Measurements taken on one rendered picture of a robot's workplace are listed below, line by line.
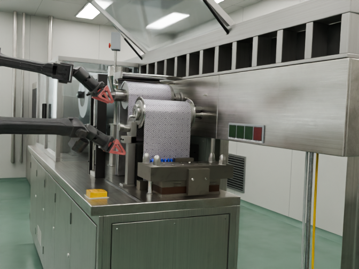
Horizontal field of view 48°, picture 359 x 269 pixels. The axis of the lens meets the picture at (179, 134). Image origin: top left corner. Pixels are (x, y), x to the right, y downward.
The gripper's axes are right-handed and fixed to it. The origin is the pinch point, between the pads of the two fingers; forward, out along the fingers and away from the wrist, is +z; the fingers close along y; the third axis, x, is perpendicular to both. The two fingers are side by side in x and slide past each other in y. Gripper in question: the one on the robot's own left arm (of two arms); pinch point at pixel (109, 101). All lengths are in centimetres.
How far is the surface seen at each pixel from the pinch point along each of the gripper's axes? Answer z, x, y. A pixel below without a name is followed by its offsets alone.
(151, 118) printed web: 18.5, 6.1, 6.5
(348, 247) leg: 79, 2, 81
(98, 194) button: 17.2, -35.4, 19.0
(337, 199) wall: 272, 115, -119
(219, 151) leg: 64, 22, -6
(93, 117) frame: 7.0, -4.1, -37.8
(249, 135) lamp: 43, 20, 44
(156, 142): 27.7, -0.5, 6.5
